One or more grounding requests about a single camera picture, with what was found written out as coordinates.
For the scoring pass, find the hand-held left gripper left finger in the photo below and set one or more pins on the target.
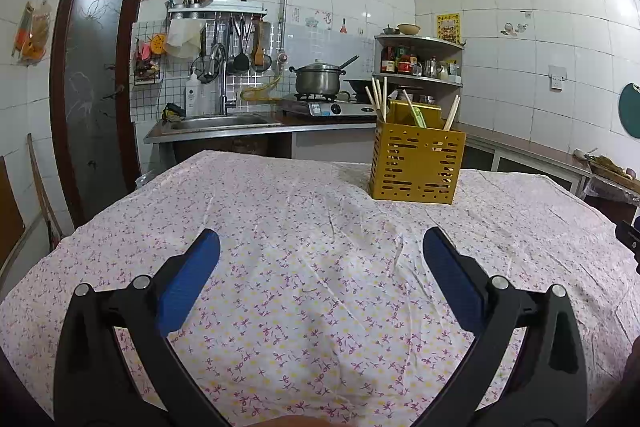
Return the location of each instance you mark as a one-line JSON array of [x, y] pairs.
[[192, 274]]

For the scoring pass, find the silver gas stove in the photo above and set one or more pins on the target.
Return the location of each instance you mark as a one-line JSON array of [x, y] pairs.
[[325, 108]]

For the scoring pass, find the dark red sauce bottle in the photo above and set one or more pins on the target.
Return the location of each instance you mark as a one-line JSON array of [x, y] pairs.
[[387, 62]]

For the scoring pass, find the yellow slotted utensil holder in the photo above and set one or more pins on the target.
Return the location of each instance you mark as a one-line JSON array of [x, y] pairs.
[[415, 167]]

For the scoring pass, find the brown wooden board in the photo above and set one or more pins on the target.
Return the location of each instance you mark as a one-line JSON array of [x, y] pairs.
[[9, 217]]

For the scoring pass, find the pale condiment containers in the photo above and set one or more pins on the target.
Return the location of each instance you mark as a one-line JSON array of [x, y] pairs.
[[449, 71]]

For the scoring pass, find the small dark dish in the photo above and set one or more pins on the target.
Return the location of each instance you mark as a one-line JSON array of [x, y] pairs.
[[390, 31]]

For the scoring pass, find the orange hanging plastic bag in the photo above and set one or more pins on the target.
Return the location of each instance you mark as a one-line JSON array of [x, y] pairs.
[[32, 34]]

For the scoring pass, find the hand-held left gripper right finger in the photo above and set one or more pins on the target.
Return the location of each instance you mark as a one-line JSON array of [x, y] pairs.
[[450, 279]]

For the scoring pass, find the wooden board with scraps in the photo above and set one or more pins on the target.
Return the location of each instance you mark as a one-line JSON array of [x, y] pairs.
[[612, 167]]

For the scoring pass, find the teapot wall sticker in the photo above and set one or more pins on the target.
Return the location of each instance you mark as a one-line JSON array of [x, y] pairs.
[[514, 28]]

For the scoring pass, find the stack of white dishes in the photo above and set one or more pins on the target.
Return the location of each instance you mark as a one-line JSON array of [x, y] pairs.
[[427, 99]]

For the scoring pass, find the red lidded jar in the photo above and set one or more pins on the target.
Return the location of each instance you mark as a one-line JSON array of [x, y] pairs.
[[406, 64]]

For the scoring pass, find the stainless steel sink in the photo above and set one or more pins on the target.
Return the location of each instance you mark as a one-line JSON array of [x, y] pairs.
[[220, 122]]

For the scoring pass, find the green plastic utensil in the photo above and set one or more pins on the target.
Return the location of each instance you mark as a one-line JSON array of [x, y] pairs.
[[418, 117]]

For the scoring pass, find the chrome sink faucet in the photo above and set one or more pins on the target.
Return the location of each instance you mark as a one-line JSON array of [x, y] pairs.
[[224, 92]]

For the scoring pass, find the tan bowl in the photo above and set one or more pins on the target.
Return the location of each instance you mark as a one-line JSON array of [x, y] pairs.
[[409, 29]]

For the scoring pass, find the plastic covered side table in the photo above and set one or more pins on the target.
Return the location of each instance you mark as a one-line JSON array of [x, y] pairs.
[[612, 192]]

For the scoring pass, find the red bottle wall sticker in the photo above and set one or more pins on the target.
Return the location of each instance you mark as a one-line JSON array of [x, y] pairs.
[[344, 27]]

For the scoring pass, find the metal wall shelf rack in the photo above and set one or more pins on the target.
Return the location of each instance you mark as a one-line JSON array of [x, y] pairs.
[[215, 11]]

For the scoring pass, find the person's right forearm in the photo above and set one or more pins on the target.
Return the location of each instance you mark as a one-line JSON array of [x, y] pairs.
[[633, 357]]

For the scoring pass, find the yellow wall poster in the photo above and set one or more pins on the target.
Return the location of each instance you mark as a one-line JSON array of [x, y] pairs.
[[448, 28]]

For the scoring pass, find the white soap bottle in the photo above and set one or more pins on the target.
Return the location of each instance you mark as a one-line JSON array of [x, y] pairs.
[[192, 97]]

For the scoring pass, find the black hanging spatula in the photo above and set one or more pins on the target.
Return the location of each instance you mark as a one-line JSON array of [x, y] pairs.
[[241, 62]]

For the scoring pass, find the yellow black scrub cloth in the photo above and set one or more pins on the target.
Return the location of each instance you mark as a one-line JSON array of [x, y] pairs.
[[174, 112]]

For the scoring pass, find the floral pink tablecloth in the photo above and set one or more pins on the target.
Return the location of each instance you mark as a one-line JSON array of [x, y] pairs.
[[300, 307]]

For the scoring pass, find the steel kettle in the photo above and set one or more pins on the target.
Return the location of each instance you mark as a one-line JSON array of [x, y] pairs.
[[430, 68]]

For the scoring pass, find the pink hanging item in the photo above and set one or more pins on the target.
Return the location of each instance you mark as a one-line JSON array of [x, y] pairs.
[[143, 52]]

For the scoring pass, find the steel pot with lid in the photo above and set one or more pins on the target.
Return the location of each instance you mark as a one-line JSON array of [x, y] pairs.
[[317, 79]]

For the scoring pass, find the black wok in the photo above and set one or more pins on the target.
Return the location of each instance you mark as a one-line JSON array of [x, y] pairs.
[[357, 86]]

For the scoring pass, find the brown door with frosted glass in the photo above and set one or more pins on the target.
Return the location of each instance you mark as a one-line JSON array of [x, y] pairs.
[[95, 97]]

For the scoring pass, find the white hanging plastic bag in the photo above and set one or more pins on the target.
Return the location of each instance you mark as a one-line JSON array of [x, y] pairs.
[[184, 38]]

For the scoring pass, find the white corner shelf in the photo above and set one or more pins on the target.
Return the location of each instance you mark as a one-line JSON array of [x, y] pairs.
[[420, 39]]

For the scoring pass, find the small white cup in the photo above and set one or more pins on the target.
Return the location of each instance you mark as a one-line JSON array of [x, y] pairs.
[[578, 154]]

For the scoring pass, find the brown kitchen counter cabinet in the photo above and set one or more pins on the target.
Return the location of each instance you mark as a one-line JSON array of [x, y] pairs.
[[525, 147]]

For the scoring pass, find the orange round wall hanger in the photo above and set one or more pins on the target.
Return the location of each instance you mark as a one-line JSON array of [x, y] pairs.
[[158, 45]]

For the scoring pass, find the white wall socket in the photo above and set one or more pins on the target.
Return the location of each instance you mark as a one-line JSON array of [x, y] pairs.
[[557, 78]]

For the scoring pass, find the green round board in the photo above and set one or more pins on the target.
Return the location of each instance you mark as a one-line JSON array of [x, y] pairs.
[[631, 109]]

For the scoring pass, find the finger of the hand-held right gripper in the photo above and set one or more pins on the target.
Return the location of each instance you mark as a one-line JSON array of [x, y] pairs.
[[631, 239]]

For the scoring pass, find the wooden hanging ladle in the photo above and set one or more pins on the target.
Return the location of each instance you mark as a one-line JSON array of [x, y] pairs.
[[259, 52]]

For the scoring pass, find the leaning wooden pole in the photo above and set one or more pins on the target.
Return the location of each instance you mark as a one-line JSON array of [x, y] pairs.
[[42, 187]]

